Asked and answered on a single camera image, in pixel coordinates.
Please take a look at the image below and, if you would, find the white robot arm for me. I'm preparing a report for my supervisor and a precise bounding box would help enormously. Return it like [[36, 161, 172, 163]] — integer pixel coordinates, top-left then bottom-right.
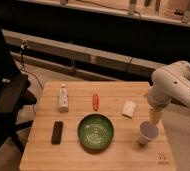
[[147, 61, 190, 125]]

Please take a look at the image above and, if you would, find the green ceramic bowl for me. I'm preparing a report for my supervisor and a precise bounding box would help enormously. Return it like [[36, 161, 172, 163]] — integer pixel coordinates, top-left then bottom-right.
[[78, 114, 114, 151]]

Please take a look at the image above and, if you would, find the white paper cup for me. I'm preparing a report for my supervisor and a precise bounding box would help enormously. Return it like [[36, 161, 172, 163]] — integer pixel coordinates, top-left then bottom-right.
[[138, 121, 159, 145]]

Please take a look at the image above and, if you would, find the white sponge block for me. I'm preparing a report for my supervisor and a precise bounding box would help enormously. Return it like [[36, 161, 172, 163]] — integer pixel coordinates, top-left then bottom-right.
[[122, 101, 136, 117]]

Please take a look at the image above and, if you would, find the orange red marker pen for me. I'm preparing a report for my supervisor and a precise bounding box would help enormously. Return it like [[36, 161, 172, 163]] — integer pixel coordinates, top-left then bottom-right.
[[93, 94, 99, 111]]

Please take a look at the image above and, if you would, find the white tube bottle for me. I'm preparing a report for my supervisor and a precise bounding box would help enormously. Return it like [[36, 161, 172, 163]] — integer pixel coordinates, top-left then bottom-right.
[[58, 84, 69, 112]]

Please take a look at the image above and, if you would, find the black remote control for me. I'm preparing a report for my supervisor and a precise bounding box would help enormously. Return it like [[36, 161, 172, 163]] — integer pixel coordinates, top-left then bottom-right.
[[51, 121, 63, 144]]

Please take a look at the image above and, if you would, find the black office chair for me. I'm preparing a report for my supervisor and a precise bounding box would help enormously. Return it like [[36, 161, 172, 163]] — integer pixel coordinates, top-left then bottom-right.
[[0, 29, 37, 152]]

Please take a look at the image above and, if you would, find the black cable on floor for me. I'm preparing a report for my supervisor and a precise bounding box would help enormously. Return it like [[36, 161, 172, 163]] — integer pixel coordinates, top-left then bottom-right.
[[19, 41, 44, 90]]

